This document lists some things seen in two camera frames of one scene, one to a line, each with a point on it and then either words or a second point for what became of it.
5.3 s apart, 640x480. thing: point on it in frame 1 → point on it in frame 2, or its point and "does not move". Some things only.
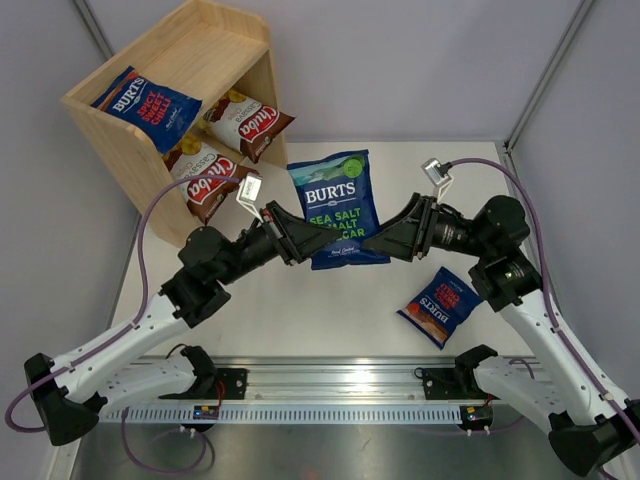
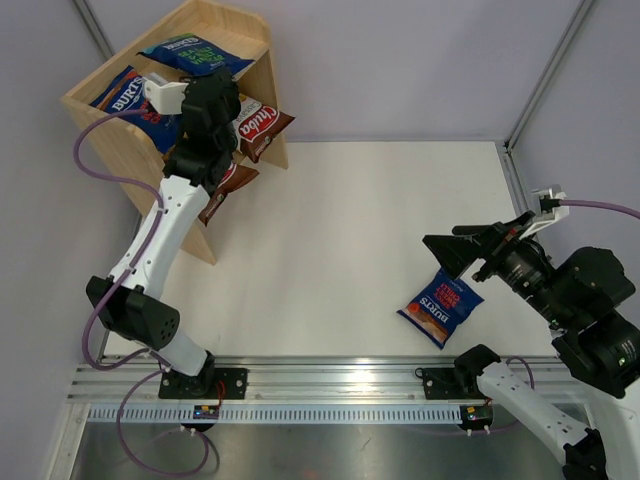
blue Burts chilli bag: x=439 y=306 does not move
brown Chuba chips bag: x=243 y=123 does not move
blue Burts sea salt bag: x=337 y=194 → x=193 y=56
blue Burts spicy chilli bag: x=164 y=112 does not move
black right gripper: x=410 y=233 → x=457 y=252
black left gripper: x=296 y=238 → x=228 y=87
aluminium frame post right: x=570 y=32 does not move
